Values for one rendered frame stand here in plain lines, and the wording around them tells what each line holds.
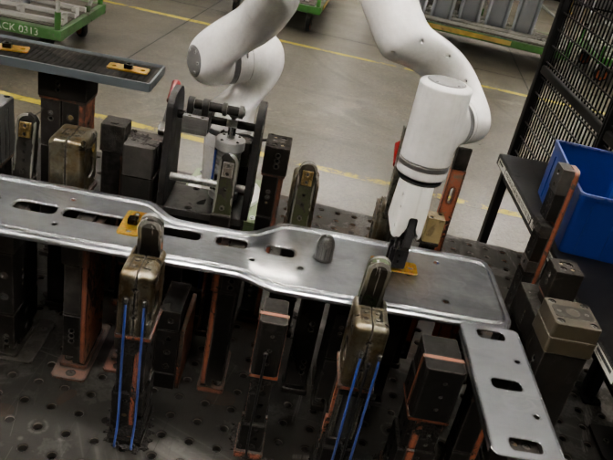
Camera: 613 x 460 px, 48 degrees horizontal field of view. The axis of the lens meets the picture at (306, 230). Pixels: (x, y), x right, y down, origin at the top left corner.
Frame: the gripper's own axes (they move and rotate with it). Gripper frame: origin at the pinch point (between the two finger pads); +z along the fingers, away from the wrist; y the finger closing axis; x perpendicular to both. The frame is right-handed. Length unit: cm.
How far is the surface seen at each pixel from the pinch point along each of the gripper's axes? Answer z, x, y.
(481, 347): 3.6, 13.0, 18.4
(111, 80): -12, -59, -27
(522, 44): 75, 202, -638
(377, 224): 1.6, -2.6, -13.3
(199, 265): 4.1, -33.2, 8.9
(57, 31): 77, -186, -357
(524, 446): 5.2, 16.0, 37.1
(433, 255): 3.5, 8.7, -8.6
